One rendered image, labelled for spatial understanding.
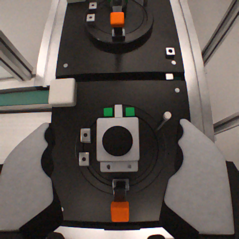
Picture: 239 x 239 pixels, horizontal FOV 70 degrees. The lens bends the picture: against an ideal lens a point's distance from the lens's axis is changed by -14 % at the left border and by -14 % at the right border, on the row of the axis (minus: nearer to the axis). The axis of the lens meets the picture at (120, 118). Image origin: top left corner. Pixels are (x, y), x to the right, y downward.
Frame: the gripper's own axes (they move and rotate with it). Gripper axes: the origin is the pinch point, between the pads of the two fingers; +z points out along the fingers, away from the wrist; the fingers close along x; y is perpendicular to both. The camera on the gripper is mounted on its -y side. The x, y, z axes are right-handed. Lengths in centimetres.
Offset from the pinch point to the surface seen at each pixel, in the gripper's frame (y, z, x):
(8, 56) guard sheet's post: -2.7, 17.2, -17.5
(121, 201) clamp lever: 12.0, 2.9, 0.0
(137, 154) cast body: 6.5, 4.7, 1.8
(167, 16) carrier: -7.0, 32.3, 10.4
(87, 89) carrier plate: 5.4, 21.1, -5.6
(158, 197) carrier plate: 19.2, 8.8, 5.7
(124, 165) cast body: 9.3, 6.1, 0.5
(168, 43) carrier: -1.5, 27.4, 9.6
